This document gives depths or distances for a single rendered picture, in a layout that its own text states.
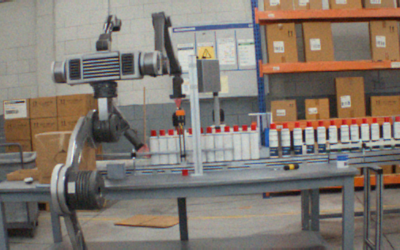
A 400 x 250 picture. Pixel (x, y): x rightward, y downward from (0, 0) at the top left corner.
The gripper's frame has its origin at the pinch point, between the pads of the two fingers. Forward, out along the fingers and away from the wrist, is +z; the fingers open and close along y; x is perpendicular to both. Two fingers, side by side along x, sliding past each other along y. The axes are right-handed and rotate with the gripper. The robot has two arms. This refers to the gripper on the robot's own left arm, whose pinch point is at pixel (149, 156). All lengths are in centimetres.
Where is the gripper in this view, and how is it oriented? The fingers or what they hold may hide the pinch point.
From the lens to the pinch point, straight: 355.9
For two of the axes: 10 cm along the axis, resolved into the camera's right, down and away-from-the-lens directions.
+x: -7.3, 6.8, 0.6
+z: 6.8, 7.3, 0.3
